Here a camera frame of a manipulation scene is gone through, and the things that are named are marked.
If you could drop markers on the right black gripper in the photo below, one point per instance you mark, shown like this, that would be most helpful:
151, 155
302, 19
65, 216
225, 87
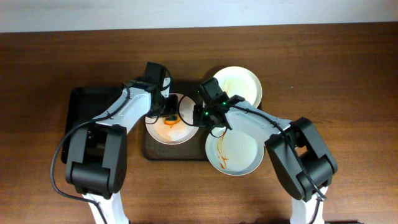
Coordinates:
198, 116

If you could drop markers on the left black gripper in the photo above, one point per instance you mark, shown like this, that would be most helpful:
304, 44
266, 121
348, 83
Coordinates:
170, 109

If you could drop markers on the orange green sponge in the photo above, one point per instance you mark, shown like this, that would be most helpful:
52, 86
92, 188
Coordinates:
172, 120

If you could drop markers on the white plate stained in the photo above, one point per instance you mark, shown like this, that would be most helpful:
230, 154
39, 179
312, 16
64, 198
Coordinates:
174, 132

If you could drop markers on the white plate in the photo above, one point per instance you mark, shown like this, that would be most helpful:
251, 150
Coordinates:
240, 81
233, 152

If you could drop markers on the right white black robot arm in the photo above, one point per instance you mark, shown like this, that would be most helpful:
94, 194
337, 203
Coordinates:
302, 162

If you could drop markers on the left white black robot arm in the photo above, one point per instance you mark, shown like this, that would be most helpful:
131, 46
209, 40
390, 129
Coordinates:
99, 183

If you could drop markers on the brown serving tray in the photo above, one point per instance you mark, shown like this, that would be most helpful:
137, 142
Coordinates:
191, 150

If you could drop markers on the small black tray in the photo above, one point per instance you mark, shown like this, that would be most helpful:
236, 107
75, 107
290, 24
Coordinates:
85, 103

